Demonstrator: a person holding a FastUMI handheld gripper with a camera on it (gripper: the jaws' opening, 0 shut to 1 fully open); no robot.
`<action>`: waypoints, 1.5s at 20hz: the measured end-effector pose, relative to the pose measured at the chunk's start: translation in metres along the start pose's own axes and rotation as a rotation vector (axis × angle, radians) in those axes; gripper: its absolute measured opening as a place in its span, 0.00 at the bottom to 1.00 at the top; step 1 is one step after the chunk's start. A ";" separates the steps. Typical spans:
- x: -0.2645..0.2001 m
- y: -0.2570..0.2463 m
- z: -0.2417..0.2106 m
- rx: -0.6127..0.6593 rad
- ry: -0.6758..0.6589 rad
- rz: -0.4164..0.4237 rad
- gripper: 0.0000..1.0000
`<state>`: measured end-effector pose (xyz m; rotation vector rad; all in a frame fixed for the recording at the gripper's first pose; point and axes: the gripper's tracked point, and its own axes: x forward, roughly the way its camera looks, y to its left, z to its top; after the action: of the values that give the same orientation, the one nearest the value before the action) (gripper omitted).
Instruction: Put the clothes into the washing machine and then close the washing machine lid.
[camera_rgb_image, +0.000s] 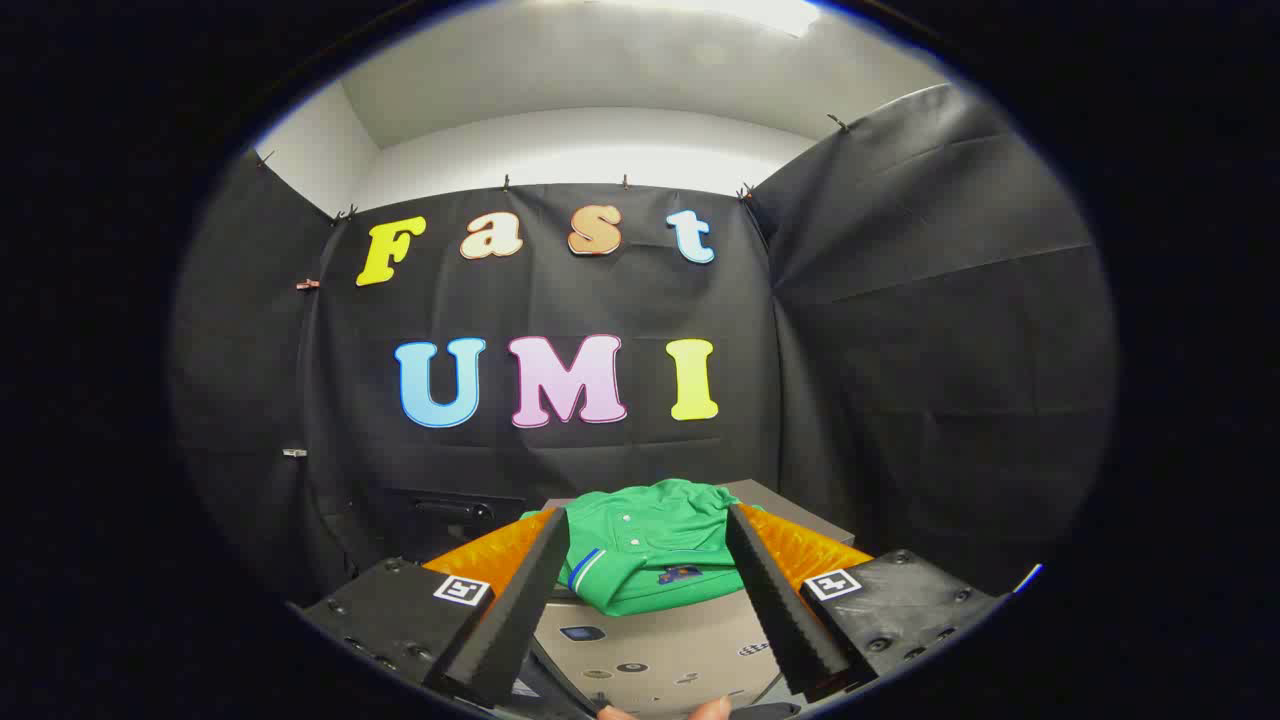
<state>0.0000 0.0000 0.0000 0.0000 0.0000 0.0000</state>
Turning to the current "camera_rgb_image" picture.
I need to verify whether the green button shirt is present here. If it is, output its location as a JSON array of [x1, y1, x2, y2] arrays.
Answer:
[[520, 478, 766, 618]]

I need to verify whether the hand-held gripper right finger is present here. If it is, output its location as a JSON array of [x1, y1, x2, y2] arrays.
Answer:
[[725, 503, 1006, 703]]

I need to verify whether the grey box-shaped appliance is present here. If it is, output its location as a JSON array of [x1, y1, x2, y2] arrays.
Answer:
[[530, 478, 857, 717]]

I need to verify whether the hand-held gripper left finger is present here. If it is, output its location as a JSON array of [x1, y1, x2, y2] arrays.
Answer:
[[300, 507, 571, 709]]

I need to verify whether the black backdrop cloth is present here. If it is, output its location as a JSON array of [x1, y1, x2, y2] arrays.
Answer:
[[170, 85, 1116, 601]]

